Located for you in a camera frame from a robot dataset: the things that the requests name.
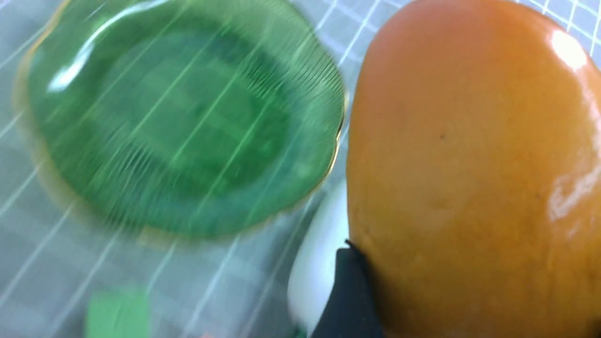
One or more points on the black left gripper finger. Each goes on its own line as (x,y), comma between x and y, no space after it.
(350,311)

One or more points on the white radish with leaves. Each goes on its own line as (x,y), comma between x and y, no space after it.
(313,272)

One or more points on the orange yellow mango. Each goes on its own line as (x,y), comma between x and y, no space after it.
(473,174)

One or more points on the green foam cube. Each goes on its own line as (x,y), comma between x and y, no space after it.
(120,314)

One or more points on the green glass leaf plate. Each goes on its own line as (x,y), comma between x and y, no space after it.
(190,118)

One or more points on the grey checkered tablecloth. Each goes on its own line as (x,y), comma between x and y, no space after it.
(53,260)

